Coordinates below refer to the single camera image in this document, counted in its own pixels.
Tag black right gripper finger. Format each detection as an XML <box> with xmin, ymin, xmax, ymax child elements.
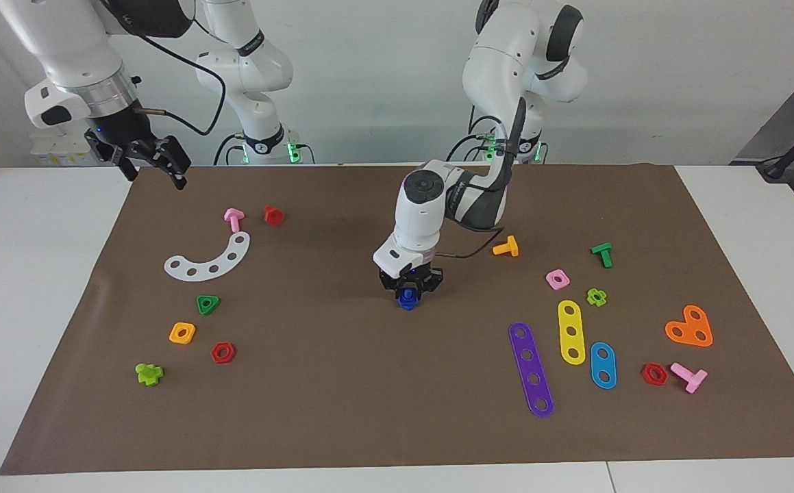
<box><xmin>152</xmin><ymin>136</ymin><xmax>191</xmax><ymax>191</ymax></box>
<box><xmin>112</xmin><ymin>147</ymin><xmax>141</xmax><ymax>183</ymax></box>

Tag white box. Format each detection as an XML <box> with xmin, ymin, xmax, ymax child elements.
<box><xmin>30</xmin><ymin>134</ymin><xmax>94</xmax><ymax>167</ymax></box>

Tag brown table mat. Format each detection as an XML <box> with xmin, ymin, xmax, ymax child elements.
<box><xmin>0</xmin><ymin>163</ymin><xmax>794</xmax><ymax>475</ymax></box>

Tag white curved five-hole strip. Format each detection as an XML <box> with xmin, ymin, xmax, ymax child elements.
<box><xmin>164</xmin><ymin>231</ymin><xmax>251</xmax><ymax>282</ymax></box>

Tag purple four-hole plastic strip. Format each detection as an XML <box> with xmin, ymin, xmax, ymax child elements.
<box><xmin>508</xmin><ymin>322</ymin><xmax>555</xmax><ymax>418</ymax></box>

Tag yellow three-hole plastic strip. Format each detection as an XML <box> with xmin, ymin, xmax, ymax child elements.
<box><xmin>557</xmin><ymin>299</ymin><xmax>587</xmax><ymax>366</ymax></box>

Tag blue two-hole plastic strip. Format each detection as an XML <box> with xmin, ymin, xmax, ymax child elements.
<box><xmin>589</xmin><ymin>341</ymin><xmax>618</xmax><ymax>390</ymax></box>

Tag orange three-hole plastic plate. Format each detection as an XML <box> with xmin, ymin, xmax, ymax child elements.
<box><xmin>665</xmin><ymin>305</ymin><xmax>714</xmax><ymax>348</ymax></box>

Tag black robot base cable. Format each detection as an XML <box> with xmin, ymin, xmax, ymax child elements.
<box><xmin>446</xmin><ymin>116</ymin><xmax>548</xmax><ymax>165</ymax></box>
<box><xmin>214</xmin><ymin>131</ymin><xmax>315</xmax><ymax>166</ymax></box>

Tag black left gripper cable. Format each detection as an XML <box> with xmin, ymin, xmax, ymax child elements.
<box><xmin>438</xmin><ymin>96</ymin><xmax>529</xmax><ymax>261</ymax></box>

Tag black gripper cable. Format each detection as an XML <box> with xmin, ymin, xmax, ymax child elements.
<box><xmin>438</xmin><ymin>96</ymin><xmax>529</xmax><ymax>261</ymax></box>
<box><xmin>133</xmin><ymin>31</ymin><xmax>227</xmax><ymax>136</ymax></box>

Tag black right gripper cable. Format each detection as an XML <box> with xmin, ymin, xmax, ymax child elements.
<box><xmin>133</xmin><ymin>31</ymin><xmax>227</xmax><ymax>136</ymax></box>

